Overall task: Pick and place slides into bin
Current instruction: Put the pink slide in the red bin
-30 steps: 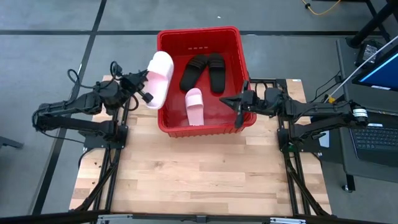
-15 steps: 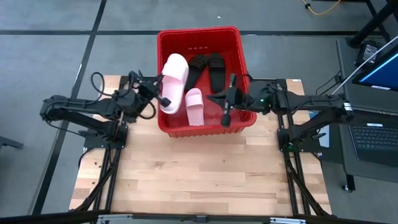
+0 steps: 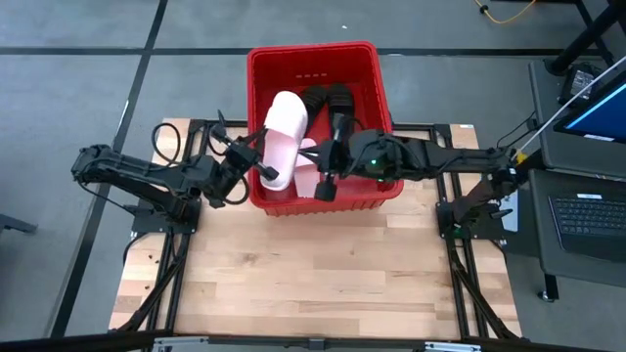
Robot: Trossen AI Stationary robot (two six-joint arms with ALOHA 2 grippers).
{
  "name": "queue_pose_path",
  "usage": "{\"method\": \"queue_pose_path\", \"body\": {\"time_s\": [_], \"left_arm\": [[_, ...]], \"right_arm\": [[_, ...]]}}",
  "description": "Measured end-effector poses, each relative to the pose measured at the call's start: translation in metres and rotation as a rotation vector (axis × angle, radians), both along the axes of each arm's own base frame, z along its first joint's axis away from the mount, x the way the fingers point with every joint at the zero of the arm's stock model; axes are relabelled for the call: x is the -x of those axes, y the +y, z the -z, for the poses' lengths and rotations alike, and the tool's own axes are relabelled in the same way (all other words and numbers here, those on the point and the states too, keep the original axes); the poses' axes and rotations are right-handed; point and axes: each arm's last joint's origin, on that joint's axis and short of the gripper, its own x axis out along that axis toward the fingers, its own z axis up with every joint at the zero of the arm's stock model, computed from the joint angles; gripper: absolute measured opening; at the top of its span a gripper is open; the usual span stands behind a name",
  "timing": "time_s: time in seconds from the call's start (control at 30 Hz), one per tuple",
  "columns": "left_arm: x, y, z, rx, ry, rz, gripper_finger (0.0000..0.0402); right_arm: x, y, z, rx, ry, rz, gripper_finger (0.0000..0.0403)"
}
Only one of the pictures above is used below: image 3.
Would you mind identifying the yellow cable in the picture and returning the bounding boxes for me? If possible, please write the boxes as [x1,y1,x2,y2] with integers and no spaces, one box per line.
[472,0,538,24]

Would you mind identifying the black laptop keyboard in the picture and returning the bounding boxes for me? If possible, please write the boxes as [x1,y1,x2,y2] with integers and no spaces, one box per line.
[547,193,626,263]

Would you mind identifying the red plastic bin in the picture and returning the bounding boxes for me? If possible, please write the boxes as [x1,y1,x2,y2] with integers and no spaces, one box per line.
[246,40,405,218]

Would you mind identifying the black slide sandal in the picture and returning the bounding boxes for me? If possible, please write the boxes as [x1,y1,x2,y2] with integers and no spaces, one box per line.
[297,85,329,133]
[326,82,366,133]

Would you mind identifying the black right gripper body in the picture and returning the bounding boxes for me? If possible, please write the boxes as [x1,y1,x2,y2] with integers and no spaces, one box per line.
[312,139,356,177]

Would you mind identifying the dark grey floor object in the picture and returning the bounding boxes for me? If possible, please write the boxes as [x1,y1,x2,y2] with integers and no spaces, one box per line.
[0,213,39,236]

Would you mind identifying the white rod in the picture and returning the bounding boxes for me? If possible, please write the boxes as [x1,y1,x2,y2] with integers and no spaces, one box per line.
[511,56,626,162]

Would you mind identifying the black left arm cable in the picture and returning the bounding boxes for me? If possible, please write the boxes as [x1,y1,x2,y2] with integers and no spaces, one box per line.
[152,121,183,166]

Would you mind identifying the black aluminium frame rail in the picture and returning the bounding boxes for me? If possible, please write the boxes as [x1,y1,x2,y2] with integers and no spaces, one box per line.
[110,118,522,343]

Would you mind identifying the black stand legs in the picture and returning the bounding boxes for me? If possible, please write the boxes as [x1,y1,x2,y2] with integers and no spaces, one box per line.
[545,0,626,77]

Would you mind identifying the blue monitor screen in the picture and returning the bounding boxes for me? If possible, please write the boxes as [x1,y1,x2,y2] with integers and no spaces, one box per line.
[553,80,626,146]

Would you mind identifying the black power adapter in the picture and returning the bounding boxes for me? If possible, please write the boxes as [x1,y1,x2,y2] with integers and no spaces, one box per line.
[557,62,605,107]

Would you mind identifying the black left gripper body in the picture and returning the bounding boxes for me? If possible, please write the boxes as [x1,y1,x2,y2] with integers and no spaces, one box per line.
[225,140,261,172]

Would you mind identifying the pink slide sandal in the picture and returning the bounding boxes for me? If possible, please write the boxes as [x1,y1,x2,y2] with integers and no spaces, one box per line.
[258,90,310,193]
[291,137,325,199]

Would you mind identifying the black rig crossbar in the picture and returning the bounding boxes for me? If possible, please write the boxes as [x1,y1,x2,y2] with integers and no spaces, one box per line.
[0,330,626,352]

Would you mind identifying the black floor cables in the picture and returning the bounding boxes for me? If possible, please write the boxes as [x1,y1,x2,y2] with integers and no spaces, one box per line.
[493,110,540,153]

